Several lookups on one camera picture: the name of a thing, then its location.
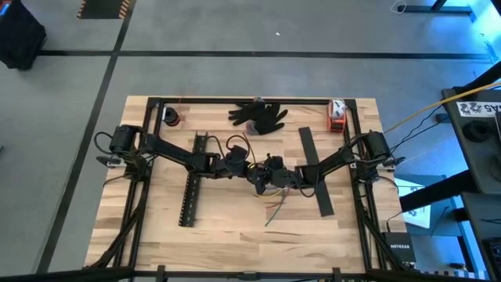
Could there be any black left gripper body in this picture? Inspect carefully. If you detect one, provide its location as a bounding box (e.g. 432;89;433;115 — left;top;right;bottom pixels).
217;155;252;181

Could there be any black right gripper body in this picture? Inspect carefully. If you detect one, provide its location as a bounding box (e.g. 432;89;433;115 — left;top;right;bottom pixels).
272;165;306;190

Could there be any red cable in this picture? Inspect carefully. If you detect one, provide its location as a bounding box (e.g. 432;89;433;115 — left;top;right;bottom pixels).
265;190;293;211

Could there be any green cable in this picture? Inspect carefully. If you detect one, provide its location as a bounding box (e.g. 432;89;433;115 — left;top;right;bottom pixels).
264;190;290;227

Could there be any black raceway cover strip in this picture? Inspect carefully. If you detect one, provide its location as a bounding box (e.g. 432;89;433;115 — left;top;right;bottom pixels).
297;126;336;218

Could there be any black slotted cable raceway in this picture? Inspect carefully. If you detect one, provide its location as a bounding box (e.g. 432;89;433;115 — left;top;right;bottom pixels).
178;131;209;228

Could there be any orange tape dispenser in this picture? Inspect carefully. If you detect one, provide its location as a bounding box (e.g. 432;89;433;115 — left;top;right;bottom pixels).
326;98;348;133

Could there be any black tape roll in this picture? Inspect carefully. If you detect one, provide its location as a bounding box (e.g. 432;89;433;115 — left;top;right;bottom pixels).
162;106;182;127

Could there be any white paper sheet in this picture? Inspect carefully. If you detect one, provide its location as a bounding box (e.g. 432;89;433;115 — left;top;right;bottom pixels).
393;178;432;230

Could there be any black rig crossbar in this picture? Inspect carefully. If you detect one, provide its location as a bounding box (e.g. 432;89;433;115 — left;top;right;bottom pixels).
0;266;501;282

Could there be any black side desk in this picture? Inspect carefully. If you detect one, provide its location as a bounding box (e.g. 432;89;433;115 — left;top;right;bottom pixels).
441;86;501;197
461;191;501;282

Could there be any white label sign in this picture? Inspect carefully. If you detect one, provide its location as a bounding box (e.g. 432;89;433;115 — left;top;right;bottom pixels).
456;100;501;118

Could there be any hazard striped floor mat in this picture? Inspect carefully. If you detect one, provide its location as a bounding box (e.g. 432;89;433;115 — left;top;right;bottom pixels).
77;0;131;20

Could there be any black desk foot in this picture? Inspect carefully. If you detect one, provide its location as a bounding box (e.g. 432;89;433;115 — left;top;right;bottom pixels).
402;0;477;16

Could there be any black equipment case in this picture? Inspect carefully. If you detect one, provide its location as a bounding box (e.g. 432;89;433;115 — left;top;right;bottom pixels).
0;0;48;71

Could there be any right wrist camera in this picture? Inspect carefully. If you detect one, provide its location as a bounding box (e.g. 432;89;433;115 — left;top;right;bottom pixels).
266;154;284;170

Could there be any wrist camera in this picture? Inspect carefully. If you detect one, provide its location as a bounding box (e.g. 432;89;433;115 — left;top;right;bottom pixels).
266;154;284;170
225;144;249;165

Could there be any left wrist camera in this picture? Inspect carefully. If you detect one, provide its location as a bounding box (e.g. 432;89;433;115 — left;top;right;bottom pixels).
225;144;249;165

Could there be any black left camera cable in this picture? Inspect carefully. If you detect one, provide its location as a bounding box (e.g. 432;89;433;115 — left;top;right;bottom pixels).
206;132;258;165

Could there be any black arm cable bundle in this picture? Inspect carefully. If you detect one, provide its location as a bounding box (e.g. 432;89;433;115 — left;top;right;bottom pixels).
358;179;405;271
84;172;152;271

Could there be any black Netgear switch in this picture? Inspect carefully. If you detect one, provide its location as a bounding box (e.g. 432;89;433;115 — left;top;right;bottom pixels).
381;231;417;268

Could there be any yellow network cable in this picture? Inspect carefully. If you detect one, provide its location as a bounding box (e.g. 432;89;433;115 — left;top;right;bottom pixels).
384;80;501;135

